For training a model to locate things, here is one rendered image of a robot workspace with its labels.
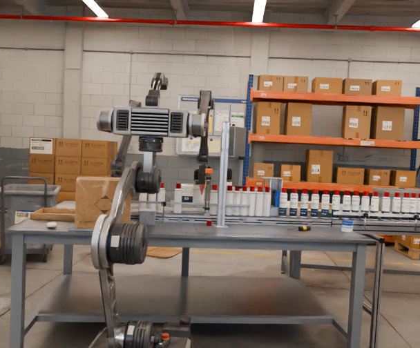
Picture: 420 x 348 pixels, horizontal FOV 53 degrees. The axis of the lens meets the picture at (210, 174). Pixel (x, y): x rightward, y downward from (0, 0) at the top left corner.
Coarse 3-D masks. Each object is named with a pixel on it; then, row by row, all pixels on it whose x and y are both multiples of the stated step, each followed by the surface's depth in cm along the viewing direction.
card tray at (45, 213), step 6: (42, 210) 286; (48, 210) 288; (54, 210) 289; (60, 210) 289; (66, 210) 289; (72, 210) 290; (30, 216) 262; (36, 216) 263; (42, 216) 263; (48, 216) 264; (54, 216) 264; (60, 216) 264; (66, 216) 265; (72, 216) 265
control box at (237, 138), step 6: (234, 126) 266; (234, 132) 267; (240, 132) 274; (234, 138) 267; (240, 138) 274; (234, 144) 267; (240, 144) 275; (228, 150) 269; (234, 150) 267; (240, 150) 275; (240, 156) 277
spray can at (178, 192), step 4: (176, 184) 283; (180, 184) 283; (176, 188) 283; (180, 188) 283; (176, 192) 282; (180, 192) 282; (176, 196) 282; (180, 196) 282; (176, 200) 282; (180, 200) 283; (176, 204) 282; (180, 204) 283; (176, 208) 282; (180, 208) 283; (176, 212) 282; (180, 212) 283
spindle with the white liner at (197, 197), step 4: (196, 168) 311; (196, 172) 309; (196, 176) 309; (196, 184) 309; (196, 188) 309; (196, 192) 309; (200, 192) 309; (196, 196) 309; (200, 196) 309; (196, 200) 309; (200, 200) 309; (196, 208) 310; (200, 208) 310
